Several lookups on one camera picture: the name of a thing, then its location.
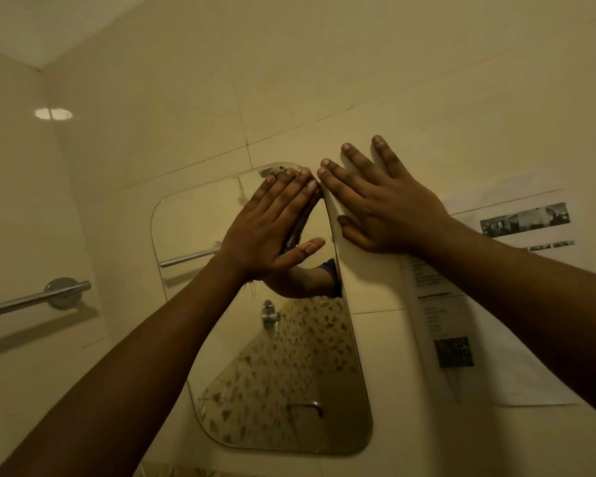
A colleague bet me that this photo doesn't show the person's right hand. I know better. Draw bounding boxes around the person's right hand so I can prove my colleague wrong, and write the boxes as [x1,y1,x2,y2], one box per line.
[316,135,459,257]

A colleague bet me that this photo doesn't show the person's left hand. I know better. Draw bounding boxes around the person's left hand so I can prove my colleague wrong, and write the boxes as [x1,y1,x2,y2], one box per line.
[217,166,327,285]

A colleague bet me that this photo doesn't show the white printed paper sheet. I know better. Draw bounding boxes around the white printed paper sheet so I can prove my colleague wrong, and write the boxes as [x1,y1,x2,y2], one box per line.
[322,170,584,409]

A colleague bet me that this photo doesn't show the person's left forearm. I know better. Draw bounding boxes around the person's left forearm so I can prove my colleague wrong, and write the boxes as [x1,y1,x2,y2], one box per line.
[0,254,251,477]

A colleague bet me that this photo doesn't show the person's right forearm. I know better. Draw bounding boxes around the person's right forearm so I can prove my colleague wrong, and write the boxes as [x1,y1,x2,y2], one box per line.
[413,216,596,427]

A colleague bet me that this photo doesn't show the chrome towel bar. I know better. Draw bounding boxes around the chrome towel bar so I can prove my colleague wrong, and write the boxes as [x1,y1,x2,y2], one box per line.
[0,277,92,322]

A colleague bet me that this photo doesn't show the frameless wall mirror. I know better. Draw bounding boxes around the frameless wall mirror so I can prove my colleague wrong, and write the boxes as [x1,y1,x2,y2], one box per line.
[150,162,373,456]

